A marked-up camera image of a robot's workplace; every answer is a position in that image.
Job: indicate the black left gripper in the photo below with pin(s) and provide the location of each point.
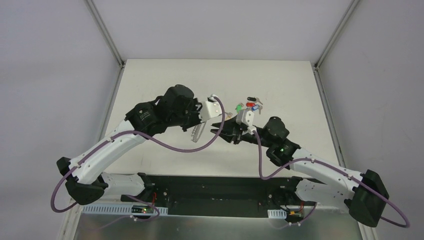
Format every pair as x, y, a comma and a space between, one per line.
192, 117

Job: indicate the red tagged key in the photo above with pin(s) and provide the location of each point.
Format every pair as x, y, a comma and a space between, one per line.
250, 104

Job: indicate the left white slotted bracket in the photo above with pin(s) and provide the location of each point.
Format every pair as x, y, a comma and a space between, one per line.
119, 209

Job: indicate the black tagged key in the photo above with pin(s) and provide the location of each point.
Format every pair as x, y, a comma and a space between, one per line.
255, 100

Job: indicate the right aluminium frame post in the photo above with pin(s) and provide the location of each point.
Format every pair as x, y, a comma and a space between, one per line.
337, 32

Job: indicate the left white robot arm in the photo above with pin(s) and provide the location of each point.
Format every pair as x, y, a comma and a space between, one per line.
85, 178

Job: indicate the yellow tagged key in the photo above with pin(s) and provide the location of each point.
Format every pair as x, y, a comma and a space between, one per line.
228, 115

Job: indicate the blue tagged key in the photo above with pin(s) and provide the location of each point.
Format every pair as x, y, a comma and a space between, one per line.
257, 108

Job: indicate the left green circuit board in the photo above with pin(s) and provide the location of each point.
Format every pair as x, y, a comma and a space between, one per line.
142, 209

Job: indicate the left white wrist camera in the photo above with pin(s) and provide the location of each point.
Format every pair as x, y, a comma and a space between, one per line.
210, 109

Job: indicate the green tagged key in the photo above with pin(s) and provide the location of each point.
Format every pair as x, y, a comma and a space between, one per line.
239, 107

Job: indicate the white slotted bracket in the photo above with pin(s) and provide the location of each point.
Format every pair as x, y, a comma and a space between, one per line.
276, 214
119, 209

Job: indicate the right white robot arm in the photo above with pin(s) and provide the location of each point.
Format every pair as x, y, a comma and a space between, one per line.
361, 194

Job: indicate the aluminium frame post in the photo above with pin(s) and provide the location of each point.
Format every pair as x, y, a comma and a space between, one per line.
337, 32
107, 37

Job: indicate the left aluminium frame post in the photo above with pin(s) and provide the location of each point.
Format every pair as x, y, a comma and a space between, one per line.
107, 37

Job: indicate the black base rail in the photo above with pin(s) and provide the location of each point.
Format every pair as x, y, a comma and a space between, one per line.
218, 196

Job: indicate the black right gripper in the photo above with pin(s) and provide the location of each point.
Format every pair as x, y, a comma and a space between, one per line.
234, 133

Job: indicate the right white slotted bracket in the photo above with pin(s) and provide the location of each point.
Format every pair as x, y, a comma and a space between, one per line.
276, 214

